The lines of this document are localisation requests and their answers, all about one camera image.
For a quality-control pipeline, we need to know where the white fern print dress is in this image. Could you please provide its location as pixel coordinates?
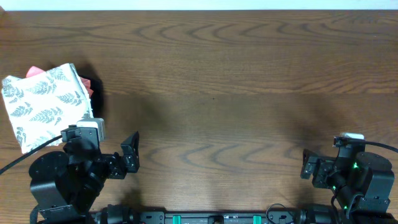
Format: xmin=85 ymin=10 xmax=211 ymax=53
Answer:
xmin=1 ymin=63 xmax=93 ymax=153

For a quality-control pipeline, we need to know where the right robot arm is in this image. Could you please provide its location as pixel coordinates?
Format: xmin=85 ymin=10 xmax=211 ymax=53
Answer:
xmin=295 ymin=149 xmax=397 ymax=224

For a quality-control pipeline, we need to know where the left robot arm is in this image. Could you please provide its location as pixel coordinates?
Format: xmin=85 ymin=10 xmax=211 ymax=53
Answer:
xmin=29 ymin=127 xmax=139 ymax=223

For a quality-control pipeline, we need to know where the folded black garment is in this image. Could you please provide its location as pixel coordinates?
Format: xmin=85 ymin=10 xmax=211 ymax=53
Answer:
xmin=79 ymin=73 xmax=104 ymax=118

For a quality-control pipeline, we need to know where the folded coral pink garment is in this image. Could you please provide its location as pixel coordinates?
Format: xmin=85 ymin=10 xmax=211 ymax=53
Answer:
xmin=25 ymin=66 xmax=94 ymax=97

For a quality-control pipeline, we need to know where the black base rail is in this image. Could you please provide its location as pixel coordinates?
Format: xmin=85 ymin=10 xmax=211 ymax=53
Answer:
xmin=90 ymin=202 xmax=398 ymax=224

